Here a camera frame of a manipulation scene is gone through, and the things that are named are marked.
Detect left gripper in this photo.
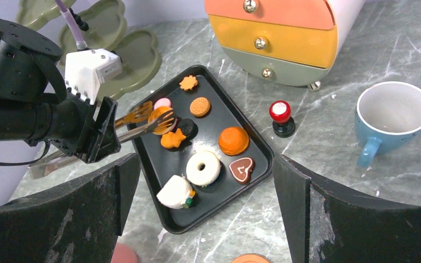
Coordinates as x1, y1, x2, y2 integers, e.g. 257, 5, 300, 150
0, 93, 121, 164

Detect pink round cookie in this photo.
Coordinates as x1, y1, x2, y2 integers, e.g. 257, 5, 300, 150
154, 98, 172, 109

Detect orange round coaster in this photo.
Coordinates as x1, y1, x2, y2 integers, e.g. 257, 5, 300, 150
231, 254, 270, 263

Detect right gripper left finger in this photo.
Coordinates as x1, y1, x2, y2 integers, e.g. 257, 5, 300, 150
0, 153, 140, 262

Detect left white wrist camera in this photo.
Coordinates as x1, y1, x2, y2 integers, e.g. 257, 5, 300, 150
64, 49, 122, 105

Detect brown heart cookie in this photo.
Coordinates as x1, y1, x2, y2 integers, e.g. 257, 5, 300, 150
229, 157, 254, 184

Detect black round cookie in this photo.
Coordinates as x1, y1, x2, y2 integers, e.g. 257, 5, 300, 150
177, 118, 197, 138

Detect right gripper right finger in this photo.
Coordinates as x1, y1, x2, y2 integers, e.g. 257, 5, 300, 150
272, 155, 421, 262

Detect pink mug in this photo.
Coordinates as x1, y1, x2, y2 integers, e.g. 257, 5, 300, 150
111, 242, 139, 263

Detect orange flower cookie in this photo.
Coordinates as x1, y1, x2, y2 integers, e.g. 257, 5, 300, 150
179, 75, 198, 91

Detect tan round biscuit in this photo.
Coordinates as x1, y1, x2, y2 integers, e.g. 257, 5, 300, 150
189, 97, 211, 117

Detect orange round bun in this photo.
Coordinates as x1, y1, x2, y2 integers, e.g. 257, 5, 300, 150
218, 127, 249, 156

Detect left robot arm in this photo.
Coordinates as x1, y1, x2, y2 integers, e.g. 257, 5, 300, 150
0, 19, 122, 163

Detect orange glazed donut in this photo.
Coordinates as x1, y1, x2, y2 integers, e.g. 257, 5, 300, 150
147, 106, 176, 135

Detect white glazed donut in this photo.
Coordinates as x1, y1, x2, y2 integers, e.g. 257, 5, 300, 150
186, 151, 221, 187

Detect blue mug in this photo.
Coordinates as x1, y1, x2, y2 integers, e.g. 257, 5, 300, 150
354, 81, 421, 168

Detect round three-drawer mini cabinet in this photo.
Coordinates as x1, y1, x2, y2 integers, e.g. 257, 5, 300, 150
204, 0, 364, 91

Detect red and black stamp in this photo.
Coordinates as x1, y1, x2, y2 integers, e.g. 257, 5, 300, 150
269, 100, 295, 138

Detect orange fish-shaped pastry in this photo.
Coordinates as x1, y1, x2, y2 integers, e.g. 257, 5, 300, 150
160, 128, 186, 149

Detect green three-tier serving stand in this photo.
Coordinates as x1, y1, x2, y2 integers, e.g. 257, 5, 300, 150
16, 1, 162, 101

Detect metal food tongs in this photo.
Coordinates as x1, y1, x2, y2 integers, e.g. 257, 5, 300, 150
29, 101, 156, 180

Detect black rectangular baking tray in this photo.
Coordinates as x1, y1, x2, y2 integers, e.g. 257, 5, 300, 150
127, 64, 275, 235

